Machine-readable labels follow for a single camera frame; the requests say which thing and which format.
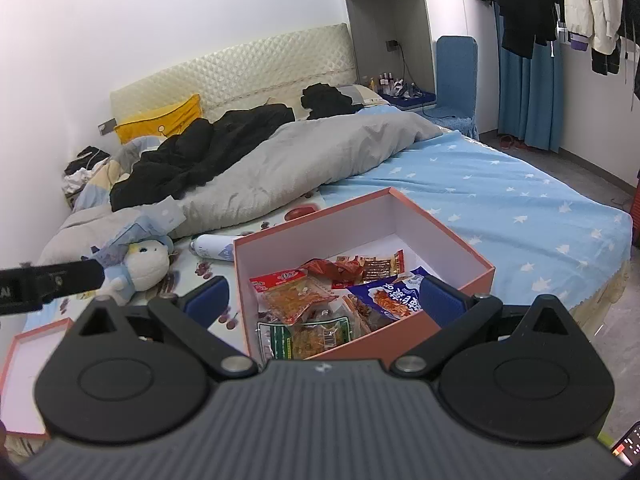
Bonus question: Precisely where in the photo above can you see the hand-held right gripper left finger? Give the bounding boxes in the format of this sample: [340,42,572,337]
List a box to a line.
[75,275,260,381]

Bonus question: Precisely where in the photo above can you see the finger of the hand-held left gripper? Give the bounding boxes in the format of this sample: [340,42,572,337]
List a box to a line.
[37,258,107,307]

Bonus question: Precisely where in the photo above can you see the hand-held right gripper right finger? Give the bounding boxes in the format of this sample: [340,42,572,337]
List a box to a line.
[390,274,566,378]

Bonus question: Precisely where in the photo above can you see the blue snack packet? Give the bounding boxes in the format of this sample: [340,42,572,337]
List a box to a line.
[347,267,427,331]

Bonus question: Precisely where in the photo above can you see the pink cardboard box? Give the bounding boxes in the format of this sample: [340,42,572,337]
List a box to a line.
[232,186,496,361]

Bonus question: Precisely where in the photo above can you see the orange snack packet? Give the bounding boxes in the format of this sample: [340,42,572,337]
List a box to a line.
[334,250,405,286]

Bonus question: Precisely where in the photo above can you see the orange-red snack packet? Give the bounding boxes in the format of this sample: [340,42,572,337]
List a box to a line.
[249,266,337,325]

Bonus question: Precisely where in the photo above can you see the green snack packet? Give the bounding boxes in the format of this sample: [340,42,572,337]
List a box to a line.
[256,310,373,361]

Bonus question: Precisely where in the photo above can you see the red snack packet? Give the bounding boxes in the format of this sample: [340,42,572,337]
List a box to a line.
[299,258,366,288]

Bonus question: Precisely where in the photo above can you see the white spray bottle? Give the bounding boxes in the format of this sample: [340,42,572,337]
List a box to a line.
[190,234,236,263]

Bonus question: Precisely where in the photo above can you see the plush penguin toy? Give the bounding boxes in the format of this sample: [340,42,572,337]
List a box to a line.
[97,240,173,306]

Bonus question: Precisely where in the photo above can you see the pink box lid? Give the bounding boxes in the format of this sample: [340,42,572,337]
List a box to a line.
[0,317,76,436]

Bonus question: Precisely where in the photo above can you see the pile of clothes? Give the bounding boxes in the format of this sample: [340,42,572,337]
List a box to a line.
[62,146,111,196]

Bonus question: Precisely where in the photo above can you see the blue star bedsheet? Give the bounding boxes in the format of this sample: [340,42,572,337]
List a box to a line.
[320,127,633,321]

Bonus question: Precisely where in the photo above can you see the black jacket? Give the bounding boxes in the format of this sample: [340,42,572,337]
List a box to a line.
[110,103,296,212]

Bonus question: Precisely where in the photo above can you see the grey duvet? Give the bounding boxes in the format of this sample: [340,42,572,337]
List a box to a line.
[37,111,443,266]

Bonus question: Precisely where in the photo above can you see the red shoes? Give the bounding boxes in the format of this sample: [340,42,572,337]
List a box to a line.
[500,135,536,153]

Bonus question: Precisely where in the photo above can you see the yellow pillow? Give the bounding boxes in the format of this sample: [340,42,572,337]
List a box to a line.
[115,93,203,146]

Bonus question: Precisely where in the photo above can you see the bedside table with bottles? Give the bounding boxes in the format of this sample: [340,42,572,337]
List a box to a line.
[370,72,441,111]

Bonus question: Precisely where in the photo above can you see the blue curtain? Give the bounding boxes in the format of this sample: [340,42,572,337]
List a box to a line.
[495,2,563,153]

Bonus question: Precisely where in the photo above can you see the grey pillow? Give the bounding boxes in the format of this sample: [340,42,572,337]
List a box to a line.
[340,85,386,108]

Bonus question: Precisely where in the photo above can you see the blue chair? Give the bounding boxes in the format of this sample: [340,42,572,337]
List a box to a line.
[435,35,478,141]

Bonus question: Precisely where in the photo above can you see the cream quilted headboard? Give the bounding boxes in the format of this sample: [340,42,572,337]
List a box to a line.
[110,23,356,136]

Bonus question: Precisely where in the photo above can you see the grey wardrobe cabinet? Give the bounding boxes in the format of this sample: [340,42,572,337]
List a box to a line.
[337,0,471,101]

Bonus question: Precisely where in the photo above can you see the hanging dark clothes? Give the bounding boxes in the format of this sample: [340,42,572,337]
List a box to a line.
[460,0,566,58]

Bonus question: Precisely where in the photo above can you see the white puffer jacket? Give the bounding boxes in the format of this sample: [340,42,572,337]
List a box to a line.
[562,0,626,56]

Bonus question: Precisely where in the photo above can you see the hanging black garment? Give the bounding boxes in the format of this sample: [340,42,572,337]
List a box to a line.
[590,0,640,111]

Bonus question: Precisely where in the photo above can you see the black charger cable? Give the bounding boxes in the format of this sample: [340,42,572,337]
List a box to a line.
[397,47,416,93]

